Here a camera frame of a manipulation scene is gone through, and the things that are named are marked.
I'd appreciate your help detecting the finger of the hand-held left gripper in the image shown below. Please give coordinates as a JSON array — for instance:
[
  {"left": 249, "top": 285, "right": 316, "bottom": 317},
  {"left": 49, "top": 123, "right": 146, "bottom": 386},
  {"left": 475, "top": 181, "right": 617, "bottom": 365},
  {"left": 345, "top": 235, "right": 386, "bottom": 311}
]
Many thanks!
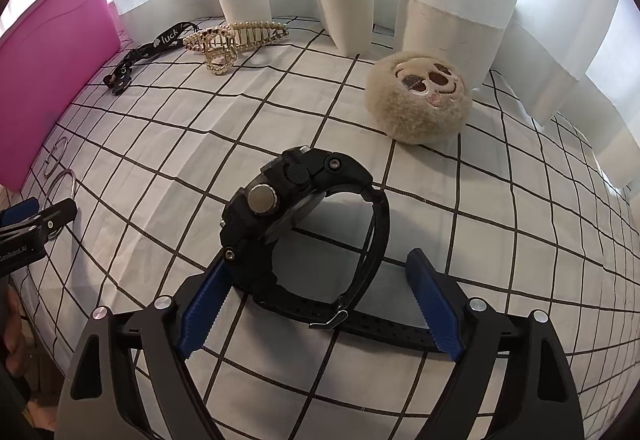
[
  {"left": 27, "top": 199, "right": 79, "bottom": 242},
  {"left": 0, "top": 198, "right": 41, "bottom": 233}
]

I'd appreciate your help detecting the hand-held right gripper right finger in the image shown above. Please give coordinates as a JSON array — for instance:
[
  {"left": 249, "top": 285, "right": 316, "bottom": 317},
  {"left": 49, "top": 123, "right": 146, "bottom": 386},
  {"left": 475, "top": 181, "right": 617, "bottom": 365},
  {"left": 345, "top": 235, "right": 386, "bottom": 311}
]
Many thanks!
[{"left": 405, "top": 248, "right": 587, "bottom": 440}]

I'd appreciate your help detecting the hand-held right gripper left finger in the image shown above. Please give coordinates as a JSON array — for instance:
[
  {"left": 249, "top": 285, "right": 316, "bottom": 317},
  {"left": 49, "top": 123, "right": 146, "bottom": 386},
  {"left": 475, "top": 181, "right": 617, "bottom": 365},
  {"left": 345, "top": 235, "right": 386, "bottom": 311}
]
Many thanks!
[{"left": 54, "top": 251, "right": 232, "bottom": 440}]

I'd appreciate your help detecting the black digital wrist watch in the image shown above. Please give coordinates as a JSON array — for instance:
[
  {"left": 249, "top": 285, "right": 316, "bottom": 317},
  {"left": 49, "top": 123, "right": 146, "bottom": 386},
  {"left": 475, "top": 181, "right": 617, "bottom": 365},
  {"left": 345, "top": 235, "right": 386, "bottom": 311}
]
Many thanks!
[{"left": 220, "top": 146, "right": 463, "bottom": 364}]

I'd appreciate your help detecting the white grid-pattern tablecloth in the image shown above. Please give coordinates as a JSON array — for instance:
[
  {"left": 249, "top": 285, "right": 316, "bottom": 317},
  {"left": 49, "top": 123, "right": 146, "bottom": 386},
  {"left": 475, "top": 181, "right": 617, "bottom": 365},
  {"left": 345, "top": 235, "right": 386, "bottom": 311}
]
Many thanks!
[{"left": 9, "top": 17, "right": 637, "bottom": 440}]

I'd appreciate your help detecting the pink plastic box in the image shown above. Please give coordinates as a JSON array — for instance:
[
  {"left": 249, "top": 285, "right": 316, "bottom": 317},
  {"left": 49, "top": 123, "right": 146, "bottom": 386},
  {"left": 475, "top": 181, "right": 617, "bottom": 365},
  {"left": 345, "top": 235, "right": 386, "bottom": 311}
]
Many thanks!
[{"left": 0, "top": 0, "right": 122, "bottom": 194}]

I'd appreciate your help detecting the beige plush face toy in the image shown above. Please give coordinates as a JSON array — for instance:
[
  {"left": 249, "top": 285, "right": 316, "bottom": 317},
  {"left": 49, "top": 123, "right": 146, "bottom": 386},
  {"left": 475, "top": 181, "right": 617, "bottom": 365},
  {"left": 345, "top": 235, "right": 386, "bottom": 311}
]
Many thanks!
[{"left": 366, "top": 51, "right": 474, "bottom": 144}]

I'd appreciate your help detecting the black printed hair ribbon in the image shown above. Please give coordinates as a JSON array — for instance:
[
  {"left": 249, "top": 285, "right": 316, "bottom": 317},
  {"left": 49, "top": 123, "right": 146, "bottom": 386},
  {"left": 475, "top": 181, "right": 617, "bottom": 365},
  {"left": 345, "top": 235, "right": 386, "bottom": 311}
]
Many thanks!
[{"left": 103, "top": 21, "right": 202, "bottom": 97}]

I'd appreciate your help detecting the gold pearl hair claw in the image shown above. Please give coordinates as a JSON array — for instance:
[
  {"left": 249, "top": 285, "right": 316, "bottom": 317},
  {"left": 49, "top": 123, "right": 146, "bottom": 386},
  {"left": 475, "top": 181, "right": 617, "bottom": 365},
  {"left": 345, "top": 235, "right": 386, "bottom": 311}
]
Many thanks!
[{"left": 182, "top": 20, "right": 292, "bottom": 77}]

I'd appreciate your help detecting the silver ring bangle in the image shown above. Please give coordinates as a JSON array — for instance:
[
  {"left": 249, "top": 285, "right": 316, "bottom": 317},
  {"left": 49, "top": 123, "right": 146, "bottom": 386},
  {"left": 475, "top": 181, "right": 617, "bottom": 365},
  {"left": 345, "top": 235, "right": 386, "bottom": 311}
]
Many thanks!
[
  {"left": 42, "top": 137, "right": 69, "bottom": 180},
  {"left": 42, "top": 168, "right": 79, "bottom": 242}
]

